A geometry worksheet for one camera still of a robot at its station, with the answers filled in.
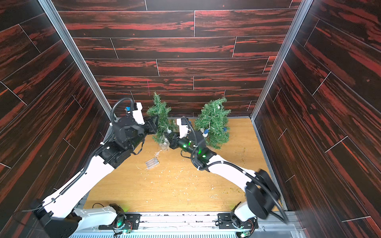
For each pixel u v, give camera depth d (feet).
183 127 2.14
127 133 1.56
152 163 3.07
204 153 1.99
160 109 2.41
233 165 1.64
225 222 2.39
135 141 1.73
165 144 2.52
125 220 2.37
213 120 2.62
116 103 1.45
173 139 2.11
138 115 1.87
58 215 1.29
